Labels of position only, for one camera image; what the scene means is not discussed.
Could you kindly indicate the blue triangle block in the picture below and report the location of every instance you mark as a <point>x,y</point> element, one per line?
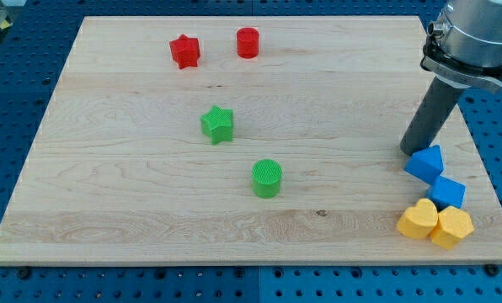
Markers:
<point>426,165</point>

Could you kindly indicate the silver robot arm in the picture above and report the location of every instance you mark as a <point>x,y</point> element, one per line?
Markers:
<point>464,44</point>

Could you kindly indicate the yellow heart block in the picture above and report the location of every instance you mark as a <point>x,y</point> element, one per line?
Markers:
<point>418,221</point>

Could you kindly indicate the wooden board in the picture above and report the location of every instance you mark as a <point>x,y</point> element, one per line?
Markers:
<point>120,173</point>

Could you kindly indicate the green cylinder block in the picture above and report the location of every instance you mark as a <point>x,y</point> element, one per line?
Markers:
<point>266,178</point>

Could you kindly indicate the green star block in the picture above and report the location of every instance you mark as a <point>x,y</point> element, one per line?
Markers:
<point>217,124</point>

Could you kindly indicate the red cylinder block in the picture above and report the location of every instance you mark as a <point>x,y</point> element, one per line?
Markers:
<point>247,42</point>

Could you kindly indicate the red star block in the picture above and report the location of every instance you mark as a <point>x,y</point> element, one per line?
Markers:
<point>185,51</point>

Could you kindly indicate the blue cube block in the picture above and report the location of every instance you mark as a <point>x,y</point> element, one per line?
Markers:
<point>445,192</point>

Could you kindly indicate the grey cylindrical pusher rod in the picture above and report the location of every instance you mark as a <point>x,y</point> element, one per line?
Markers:
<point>433,111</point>

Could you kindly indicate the yellow hexagon block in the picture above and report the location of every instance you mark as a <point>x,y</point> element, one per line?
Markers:
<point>452,227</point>

